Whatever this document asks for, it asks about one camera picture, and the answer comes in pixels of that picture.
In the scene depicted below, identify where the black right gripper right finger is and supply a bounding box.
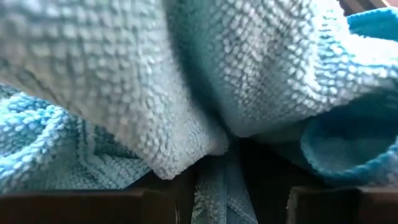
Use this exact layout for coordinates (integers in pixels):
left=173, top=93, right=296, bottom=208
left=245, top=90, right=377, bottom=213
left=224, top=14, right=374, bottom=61
left=287, top=185, right=398, bottom=224

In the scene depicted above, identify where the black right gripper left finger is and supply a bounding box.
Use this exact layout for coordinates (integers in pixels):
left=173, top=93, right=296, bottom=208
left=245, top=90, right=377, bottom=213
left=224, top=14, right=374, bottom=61
left=0, top=188, right=180, bottom=224

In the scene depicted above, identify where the teal microfiber towel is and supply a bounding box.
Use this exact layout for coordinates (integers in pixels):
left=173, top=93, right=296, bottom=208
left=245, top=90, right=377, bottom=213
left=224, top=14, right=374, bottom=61
left=346, top=6, right=398, bottom=43
left=0, top=0, right=398, bottom=224
left=0, top=83, right=153, bottom=195

